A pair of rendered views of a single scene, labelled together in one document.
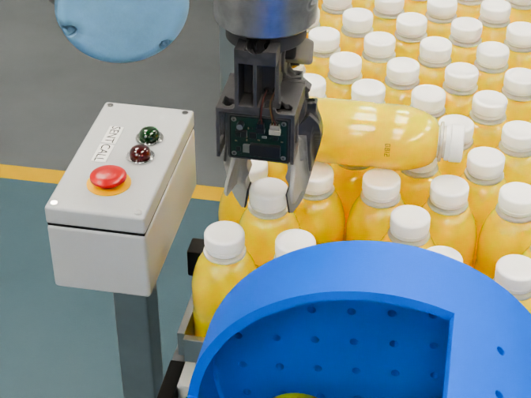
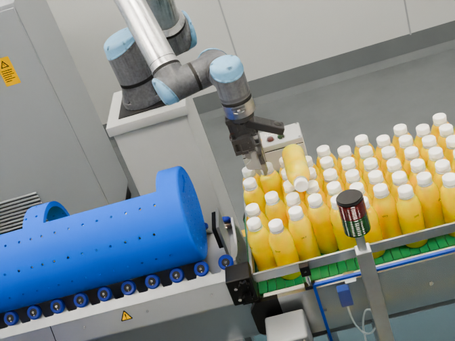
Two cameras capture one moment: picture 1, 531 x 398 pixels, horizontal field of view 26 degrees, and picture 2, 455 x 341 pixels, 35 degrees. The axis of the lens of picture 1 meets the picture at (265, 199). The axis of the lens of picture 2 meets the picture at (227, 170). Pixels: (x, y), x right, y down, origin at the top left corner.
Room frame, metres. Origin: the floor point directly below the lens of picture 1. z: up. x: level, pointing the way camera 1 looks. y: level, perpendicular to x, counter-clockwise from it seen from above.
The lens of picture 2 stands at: (0.73, -1.88, 2.25)
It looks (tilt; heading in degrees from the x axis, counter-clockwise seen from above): 31 degrees down; 88
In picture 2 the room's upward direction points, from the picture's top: 20 degrees counter-clockwise
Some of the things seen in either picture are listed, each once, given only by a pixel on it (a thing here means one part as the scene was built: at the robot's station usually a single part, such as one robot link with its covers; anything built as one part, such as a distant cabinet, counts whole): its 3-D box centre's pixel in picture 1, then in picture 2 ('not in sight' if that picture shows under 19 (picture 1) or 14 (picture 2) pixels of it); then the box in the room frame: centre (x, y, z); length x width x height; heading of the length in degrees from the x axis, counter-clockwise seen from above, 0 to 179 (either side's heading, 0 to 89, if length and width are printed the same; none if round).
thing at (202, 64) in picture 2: not in sight; (213, 68); (0.88, 0.11, 1.41); 0.12 x 0.12 x 0.09; 7
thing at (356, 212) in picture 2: not in sight; (351, 206); (1.03, -0.53, 1.23); 0.06 x 0.06 x 0.04
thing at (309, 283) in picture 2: not in sight; (307, 275); (0.90, -0.36, 0.94); 0.03 x 0.02 x 0.08; 169
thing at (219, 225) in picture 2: not in sight; (221, 234); (0.72, -0.10, 0.99); 0.10 x 0.02 x 0.12; 79
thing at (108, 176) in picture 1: (108, 178); not in sight; (0.93, 0.15, 1.11); 0.04 x 0.04 x 0.01
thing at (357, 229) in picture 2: not in sight; (355, 221); (1.03, -0.53, 1.18); 0.06 x 0.06 x 0.05
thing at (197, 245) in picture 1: (200, 273); not in sight; (0.98, 0.07, 0.94); 0.03 x 0.02 x 0.08; 169
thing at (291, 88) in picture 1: (264, 84); (244, 131); (0.89, 0.00, 1.23); 0.09 x 0.08 x 0.12; 169
